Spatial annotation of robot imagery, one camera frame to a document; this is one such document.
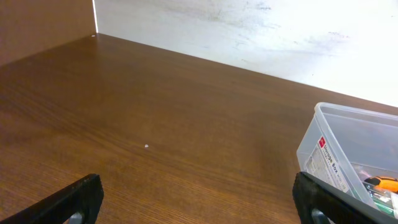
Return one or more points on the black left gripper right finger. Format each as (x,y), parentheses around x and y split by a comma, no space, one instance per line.
(318,202)

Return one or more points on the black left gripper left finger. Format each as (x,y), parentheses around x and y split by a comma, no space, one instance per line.
(83,197)

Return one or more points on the clear plastic storage container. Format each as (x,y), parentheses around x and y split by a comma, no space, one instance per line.
(343,146)

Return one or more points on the orange black needle nose pliers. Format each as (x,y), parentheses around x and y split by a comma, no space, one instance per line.
(386,183)

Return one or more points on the clear pack of coloured clips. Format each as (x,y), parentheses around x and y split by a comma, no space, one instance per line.
(385,200)

